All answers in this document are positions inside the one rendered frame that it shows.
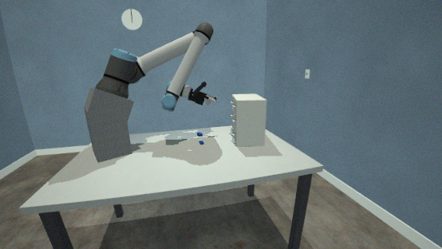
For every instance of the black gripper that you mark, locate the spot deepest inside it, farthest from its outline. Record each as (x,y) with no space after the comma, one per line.
(201,98)

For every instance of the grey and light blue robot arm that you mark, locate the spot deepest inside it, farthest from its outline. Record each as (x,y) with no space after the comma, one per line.
(121,66)

